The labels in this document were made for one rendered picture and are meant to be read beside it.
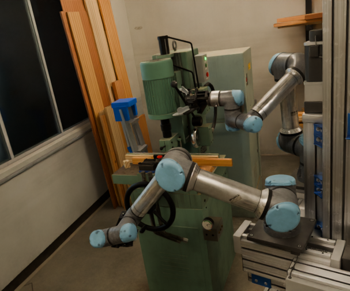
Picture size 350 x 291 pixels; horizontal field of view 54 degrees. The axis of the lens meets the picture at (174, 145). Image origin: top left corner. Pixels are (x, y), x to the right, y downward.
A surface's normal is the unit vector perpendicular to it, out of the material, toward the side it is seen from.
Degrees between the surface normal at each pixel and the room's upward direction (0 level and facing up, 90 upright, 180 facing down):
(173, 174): 87
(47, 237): 90
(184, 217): 90
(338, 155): 90
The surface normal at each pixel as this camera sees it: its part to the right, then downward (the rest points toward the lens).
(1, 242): 0.94, -0.02
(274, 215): -0.11, 0.39
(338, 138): -0.55, 0.34
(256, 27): -0.32, 0.35
